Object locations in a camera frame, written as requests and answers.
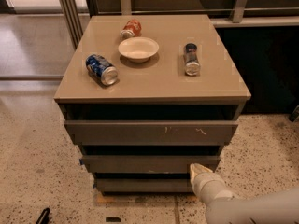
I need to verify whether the grey bottom drawer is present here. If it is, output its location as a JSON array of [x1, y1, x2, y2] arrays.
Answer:
[[96, 179, 192, 193]]

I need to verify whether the blue soda can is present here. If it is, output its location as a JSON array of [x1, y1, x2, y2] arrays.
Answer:
[[85, 54, 118, 86]]

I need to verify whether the grey drawer cabinet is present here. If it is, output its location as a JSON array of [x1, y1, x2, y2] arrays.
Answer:
[[54, 15, 250, 185]]

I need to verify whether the dark slim energy can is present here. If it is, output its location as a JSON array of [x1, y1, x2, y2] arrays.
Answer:
[[184, 43, 201, 76]]

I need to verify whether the white ceramic bowl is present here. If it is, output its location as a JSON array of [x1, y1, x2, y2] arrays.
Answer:
[[118, 37, 159, 63]]

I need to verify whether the grey top drawer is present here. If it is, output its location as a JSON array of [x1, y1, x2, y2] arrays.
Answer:
[[64, 120, 237, 146]]

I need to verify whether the black object on floor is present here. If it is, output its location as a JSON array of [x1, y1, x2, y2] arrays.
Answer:
[[36, 208, 50, 224]]

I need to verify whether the orange soda can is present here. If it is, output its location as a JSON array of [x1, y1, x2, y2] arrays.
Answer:
[[120, 20, 142, 39]]

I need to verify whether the grey drawer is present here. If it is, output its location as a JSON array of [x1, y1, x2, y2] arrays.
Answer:
[[96, 179, 192, 193], [64, 120, 237, 146], [81, 155, 220, 174]]

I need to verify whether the dark object right edge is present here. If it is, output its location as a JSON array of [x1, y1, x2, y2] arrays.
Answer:
[[289, 105, 299, 122]]

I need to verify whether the metal railing frame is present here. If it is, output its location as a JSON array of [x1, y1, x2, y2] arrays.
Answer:
[[59, 0, 299, 46]]

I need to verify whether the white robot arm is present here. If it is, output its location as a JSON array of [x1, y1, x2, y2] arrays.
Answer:
[[190, 163, 299, 224]]

